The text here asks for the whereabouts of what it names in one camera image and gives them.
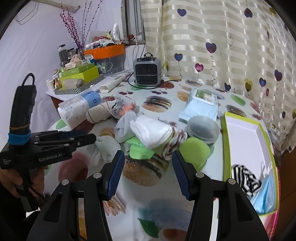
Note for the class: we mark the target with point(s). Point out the operator left hand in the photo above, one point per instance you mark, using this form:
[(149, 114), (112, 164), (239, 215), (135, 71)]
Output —
[(10, 178)]

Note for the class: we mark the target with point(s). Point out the heart pattern curtain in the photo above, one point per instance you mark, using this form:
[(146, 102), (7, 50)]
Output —
[(243, 47)]

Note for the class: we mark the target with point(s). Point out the grey space heater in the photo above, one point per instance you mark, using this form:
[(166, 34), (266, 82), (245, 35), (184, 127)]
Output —
[(147, 70)]

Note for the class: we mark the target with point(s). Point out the dark glass jar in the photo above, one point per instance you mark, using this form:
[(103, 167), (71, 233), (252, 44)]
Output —
[(63, 54)]

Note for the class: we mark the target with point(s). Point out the beige rolled sock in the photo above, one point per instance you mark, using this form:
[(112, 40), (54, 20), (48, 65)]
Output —
[(99, 113)]

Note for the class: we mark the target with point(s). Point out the green cloth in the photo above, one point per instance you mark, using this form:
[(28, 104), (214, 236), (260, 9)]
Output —
[(137, 149)]

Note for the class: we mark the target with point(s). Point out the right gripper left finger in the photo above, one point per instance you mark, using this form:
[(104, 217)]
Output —
[(59, 219)]

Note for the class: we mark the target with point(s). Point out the patterned tray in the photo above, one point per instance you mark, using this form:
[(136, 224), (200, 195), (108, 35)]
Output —
[(80, 89)]

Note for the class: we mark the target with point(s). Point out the green white shallow box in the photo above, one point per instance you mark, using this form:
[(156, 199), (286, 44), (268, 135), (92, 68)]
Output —
[(245, 142)]

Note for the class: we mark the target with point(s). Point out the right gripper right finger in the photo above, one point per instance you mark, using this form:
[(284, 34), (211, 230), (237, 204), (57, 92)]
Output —
[(237, 218)]

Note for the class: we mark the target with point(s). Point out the green lidded jar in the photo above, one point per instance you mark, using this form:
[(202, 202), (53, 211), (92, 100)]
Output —
[(196, 152)]

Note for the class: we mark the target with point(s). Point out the orange storage box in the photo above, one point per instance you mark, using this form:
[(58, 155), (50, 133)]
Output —
[(109, 60)]

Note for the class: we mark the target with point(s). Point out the light blue grey sock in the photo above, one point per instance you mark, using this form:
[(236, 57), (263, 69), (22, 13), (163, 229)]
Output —
[(122, 129)]

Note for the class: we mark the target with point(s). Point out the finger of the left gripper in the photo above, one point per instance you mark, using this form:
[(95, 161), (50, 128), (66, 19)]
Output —
[(52, 137), (78, 141)]

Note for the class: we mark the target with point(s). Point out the purple flower branches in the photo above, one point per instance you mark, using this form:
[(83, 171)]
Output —
[(80, 33)]

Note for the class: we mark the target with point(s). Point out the green gift box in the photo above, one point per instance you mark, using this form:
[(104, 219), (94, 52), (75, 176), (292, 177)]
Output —
[(79, 76)]

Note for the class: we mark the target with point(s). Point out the blue surgical mask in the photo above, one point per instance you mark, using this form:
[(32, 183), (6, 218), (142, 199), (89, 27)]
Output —
[(264, 200)]

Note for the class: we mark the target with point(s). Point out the white towel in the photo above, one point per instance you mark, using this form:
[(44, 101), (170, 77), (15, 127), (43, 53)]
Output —
[(152, 133)]

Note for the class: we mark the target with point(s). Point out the orange snack bag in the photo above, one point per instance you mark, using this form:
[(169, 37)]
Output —
[(122, 105)]

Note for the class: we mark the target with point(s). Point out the black mask on handle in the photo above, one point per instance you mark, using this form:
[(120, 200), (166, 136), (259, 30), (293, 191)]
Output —
[(22, 108)]

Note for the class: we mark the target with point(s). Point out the white sock pair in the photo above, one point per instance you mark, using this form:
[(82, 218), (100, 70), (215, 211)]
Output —
[(106, 148)]

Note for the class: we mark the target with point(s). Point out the black white striped sock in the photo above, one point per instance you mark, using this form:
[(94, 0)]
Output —
[(246, 180)]

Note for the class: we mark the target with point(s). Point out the white plastic tube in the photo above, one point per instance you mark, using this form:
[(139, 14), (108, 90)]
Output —
[(109, 83)]

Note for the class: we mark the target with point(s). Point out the wet wipes pack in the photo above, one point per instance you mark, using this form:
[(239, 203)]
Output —
[(200, 103)]

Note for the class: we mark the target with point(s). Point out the red white striped cloth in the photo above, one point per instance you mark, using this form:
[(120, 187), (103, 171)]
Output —
[(173, 143)]

